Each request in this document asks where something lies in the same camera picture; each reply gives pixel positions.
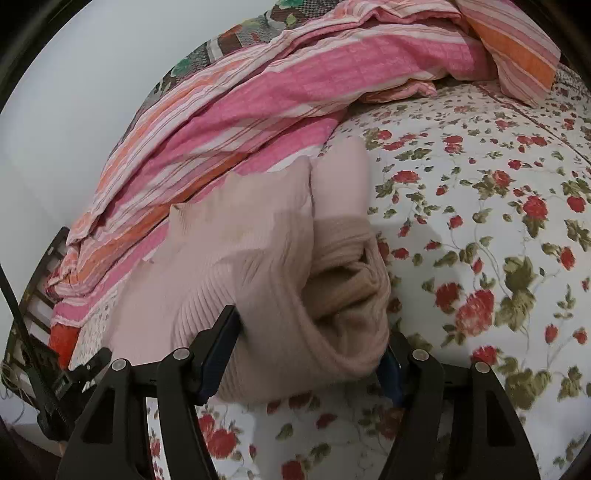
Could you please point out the floral bed sheet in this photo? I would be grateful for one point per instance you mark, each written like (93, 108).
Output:
(485, 230)

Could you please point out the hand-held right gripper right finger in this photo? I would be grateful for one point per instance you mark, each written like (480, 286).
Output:
(390, 378)

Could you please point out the pink striped quilt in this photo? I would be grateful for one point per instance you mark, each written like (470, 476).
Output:
(258, 92)

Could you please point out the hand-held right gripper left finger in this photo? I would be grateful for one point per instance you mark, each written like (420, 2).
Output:
(212, 364)

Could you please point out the patchwork floral blanket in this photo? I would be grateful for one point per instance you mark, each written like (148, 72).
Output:
(231, 41)

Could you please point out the pink knit sweater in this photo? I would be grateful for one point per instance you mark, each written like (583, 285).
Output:
(277, 258)

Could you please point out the red pillow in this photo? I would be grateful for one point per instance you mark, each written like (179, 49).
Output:
(60, 346)

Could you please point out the dark wooden headboard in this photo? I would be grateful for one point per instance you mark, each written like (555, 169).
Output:
(57, 240)

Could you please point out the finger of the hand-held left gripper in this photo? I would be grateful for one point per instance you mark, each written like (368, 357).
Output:
(92, 364)

